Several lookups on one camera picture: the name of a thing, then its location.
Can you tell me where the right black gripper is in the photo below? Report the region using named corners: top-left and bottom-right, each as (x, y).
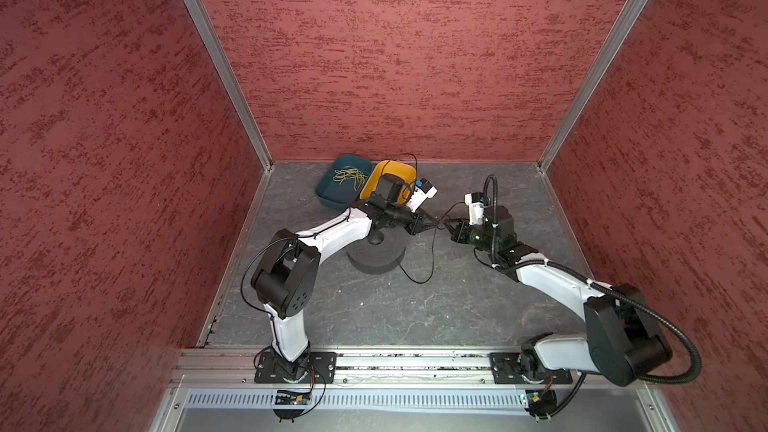
top-left (442, 217), bottom-right (497, 254)

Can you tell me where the black cable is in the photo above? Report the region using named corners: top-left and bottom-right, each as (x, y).
top-left (397, 200), bottom-right (469, 286)

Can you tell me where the grey cable spool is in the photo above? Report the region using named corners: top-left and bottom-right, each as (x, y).
top-left (346, 228), bottom-right (409, 275)

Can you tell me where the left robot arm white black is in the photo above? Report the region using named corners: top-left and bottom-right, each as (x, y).
top-left (249, 173), bottom-right (440, 382)

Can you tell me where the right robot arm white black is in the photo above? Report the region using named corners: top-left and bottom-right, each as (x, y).
top-left (446, 208), bottom-right (673, 386)

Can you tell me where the yellow plastic bin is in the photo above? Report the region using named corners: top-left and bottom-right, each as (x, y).
top-left (359, 160), bottom-right (417, 200)

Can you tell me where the teal plastic bin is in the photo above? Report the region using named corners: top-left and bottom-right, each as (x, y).
top-left (315, 154), bottom-right (374, 211)

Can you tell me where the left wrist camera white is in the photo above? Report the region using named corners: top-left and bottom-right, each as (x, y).
top-left (406, 178), bottom-right (437, 212)

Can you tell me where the yellow thin cable bundle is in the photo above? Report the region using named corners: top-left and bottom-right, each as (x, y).
top-left (333, 167), bottom-right (370, 191)

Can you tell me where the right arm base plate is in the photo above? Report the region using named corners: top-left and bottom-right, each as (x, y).
top-left (489, 352), bottom-right (573, 387)

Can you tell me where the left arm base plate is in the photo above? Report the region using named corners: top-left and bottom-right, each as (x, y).
top-left (254, 348), bottom-right (337, 384)

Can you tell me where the aluminium front rail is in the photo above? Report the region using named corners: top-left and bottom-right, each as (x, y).
top-left (170, 346), bottom-right (655, 389)

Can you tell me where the black corrugated hose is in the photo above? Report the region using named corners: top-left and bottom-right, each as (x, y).
top-left (482, 173), bottom-right (703, 385)

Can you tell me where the white vented cable duct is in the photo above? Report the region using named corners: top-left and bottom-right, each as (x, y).
top-left (184, 388), bottom-right (528, 415)

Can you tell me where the right aluminium corner post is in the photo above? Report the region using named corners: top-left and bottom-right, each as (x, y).
top-left (538, 0), bottom-right (649, 174)

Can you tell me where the aluminium corner post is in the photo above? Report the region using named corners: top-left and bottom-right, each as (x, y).
top-left (538, 0), bottom-right (649, 174)
top-left (183, 0), bottom-right (274, 173)

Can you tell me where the left aluminium corner post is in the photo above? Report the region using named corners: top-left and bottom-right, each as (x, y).
top-left (183, 0), bottom-right (274, 173)

